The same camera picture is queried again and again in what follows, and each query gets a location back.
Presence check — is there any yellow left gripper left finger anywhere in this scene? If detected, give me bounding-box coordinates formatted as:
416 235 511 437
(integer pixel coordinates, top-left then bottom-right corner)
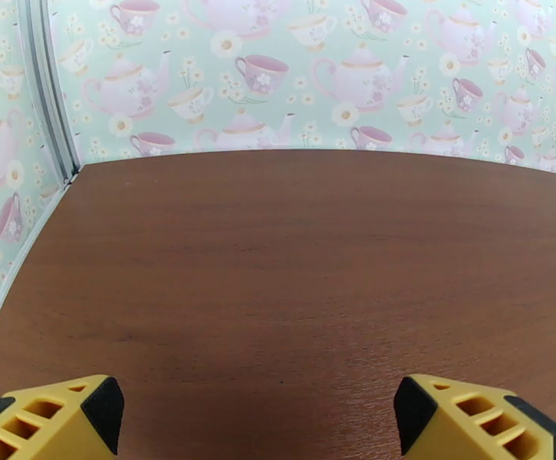
0 374 125 460

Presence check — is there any aluminium corner post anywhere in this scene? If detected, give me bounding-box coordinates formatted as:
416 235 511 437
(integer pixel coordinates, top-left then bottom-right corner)
18 0 83 186

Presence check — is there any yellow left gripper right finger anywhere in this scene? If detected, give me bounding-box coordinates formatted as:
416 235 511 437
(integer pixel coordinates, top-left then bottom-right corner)
393 374 556 460

